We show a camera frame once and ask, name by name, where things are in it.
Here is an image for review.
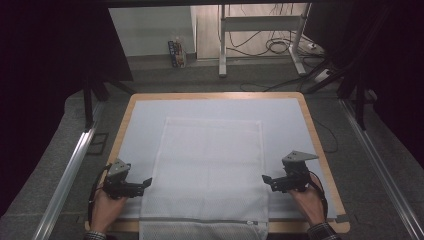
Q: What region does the white table mat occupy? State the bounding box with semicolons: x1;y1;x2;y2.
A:
117;97;339;221

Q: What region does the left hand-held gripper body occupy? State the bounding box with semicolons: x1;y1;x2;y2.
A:
102;158;141;201

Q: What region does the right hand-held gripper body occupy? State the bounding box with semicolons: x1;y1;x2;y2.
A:
281;150;320;194

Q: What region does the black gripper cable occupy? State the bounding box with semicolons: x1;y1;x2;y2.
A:
308;170;330;222
87;162;113;228

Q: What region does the colourful box with bottles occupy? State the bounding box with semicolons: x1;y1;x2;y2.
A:
167;35;188;69

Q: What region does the white desk frame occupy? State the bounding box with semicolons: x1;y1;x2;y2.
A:
217;3;313;79

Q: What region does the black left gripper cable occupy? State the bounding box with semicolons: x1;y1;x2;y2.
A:
87;162;113;228

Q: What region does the tangle of black floor cables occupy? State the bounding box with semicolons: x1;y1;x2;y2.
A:
225;3;303;58

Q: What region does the black metal stand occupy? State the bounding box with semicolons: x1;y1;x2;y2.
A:
301;59;378;132
81;75;136;132

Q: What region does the aluminium floor rail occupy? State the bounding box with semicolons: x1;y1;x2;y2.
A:
338;98;424;240
31;100;105;240

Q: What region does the person's left hand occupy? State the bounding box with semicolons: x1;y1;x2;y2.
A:
90;188;130;234

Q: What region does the wooden framed white board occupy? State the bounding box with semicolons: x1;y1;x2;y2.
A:
84;91;351;234

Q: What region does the black rectangular floor frame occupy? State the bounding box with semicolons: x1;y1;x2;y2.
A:
86;132;110;156

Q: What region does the black curtain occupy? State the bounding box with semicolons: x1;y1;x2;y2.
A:
303;0;424;169
0;0;135;218

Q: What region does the white power strip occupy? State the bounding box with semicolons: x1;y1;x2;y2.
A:
313;68;333;84

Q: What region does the white mesh laundry bag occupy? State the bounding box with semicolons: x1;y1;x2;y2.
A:
138;116;271;240

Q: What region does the person's right hand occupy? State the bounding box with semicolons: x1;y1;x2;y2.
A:
288;174;326;228

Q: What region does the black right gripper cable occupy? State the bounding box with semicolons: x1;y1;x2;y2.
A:
308;170;330;222

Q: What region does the thin black floor cable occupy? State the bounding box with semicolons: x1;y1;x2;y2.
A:
311;116;340;155

